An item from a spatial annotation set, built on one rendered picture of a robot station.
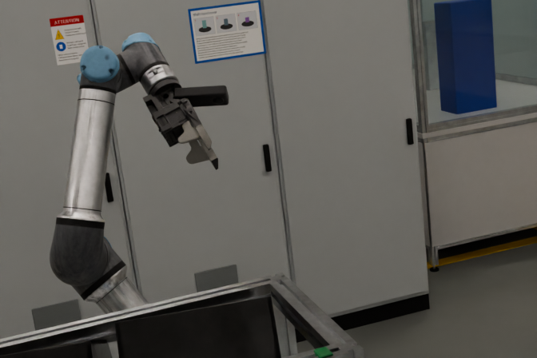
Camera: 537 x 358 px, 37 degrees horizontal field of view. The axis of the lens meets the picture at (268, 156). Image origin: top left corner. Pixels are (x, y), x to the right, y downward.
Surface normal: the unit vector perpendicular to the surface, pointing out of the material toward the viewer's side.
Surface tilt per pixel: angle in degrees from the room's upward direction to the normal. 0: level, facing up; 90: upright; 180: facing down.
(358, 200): 90
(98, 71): 71
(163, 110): 49
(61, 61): 90
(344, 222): 90
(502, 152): 90
